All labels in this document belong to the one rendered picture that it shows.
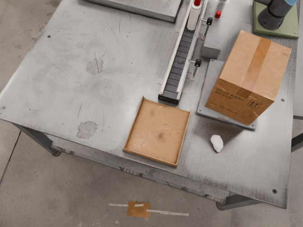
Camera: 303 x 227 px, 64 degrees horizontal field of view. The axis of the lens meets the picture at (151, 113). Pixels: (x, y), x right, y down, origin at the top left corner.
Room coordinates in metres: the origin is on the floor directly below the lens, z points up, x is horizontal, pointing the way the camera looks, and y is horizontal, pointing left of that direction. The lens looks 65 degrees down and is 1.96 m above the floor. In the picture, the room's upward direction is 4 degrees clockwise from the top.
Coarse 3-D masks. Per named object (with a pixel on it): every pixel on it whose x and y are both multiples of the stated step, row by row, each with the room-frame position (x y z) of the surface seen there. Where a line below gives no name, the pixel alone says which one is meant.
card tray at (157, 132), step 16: (144, 112) 0.53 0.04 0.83; (160, 112) 0.53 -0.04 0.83; (176, 112) 0.54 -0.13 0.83; (144, 128) 0.44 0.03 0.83; (160, 128) 0.44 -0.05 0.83; (176, 128) 0.45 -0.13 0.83; (128, 144) 0.35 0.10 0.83; (144, 144) 0.36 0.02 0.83; (160, 144) 0.36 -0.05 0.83; (176, 144) 0.37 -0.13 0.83; (160, 160) 0.27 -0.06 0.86; (176, 160) 0.29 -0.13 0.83
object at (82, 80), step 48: (240, 0) 1.40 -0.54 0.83; (48, 48) 0.89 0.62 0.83; (96, 48) 0.92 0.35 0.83; (144, 48) 0.94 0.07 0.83; (0, 96) 0.56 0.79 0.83; (48, 96) 0.58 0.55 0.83; (96, 96) 0.60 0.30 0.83; (144, 96) 0.62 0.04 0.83; (192, 96) 0.64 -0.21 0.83; (288, 96) 0.69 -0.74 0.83; (96, 144) 0.34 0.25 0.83; (192, 144) 0.37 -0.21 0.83; (240, 144) 0.39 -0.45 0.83; (288, 144) 0.41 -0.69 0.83; (240, 192) 0.16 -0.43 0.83
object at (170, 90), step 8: (184, 32) 1.04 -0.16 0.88; (192, 32) 1.04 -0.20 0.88; (184, 40) 0.98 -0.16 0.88; (184, 48) 0.92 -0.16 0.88; (176, 56) 0.86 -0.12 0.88; (184, 56) 0.87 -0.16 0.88; (176, 64) 0.81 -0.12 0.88; (184, 64) 0.81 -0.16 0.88; (176, 72) 0.76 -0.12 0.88; (168, 80) 0.70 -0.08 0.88; (176, 80) 0.70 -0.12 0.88; (168, 88) 0.65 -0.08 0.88; (176, 88) 0.65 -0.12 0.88; (168, 96) 0.60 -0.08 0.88; (176, 96) 0.61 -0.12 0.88
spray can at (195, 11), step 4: (196, 0) 1.07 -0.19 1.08; (200, 0) 1.07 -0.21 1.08; (192, 4) 1.09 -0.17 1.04; (196, 4) 1.06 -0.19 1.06; (200, 4) 1.09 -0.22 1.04; (192, 8) 1.07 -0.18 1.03; (196, 8) 1.06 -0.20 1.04; (200, 8) 1.07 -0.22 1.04; (192, 12) 1.06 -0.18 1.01; (196, 12) 1.06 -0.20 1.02; (192, 16) 1.06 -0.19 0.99; (196, 16) 1.06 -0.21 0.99; (188, 20) 1.07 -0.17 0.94; (192, 20) 1.06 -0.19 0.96; (196, 20) 1.06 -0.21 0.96; (188, 24) 1.07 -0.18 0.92; (192, 24) 1.06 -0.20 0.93; (196, 24) 1.07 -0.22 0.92; (188, 28) 1.06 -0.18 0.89; (192, 28) 1.06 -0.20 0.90
